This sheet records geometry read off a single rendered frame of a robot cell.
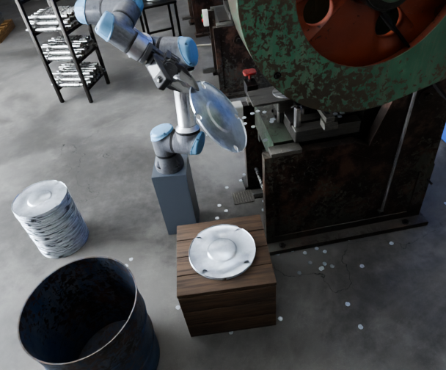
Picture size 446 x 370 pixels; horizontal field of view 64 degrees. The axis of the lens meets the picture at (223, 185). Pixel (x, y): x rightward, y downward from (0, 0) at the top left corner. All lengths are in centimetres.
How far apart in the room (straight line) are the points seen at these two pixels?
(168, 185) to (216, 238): 43
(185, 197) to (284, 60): 103
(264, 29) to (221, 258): 91
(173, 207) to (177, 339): 67
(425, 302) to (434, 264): 24
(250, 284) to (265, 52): 87
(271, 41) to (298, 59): 11
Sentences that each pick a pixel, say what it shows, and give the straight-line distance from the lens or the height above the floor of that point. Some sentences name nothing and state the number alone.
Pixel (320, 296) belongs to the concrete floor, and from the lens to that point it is 187.
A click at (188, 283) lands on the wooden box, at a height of 35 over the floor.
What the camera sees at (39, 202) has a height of 36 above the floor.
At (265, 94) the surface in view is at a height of 78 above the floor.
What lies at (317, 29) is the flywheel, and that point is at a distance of 124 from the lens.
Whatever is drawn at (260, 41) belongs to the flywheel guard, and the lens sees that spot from 111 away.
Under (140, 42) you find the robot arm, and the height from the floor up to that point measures 122.
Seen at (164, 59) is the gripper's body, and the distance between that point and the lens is 123.
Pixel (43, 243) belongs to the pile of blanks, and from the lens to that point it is 224.
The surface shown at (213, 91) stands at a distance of 136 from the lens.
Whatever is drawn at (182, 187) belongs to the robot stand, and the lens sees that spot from 189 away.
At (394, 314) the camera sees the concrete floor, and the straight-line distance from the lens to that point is 190.
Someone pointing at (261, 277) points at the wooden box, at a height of 35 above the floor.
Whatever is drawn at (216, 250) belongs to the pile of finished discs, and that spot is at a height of 37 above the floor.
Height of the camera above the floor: 160
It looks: 42 degrees down
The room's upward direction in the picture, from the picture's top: 8 degrees counter-clockwise
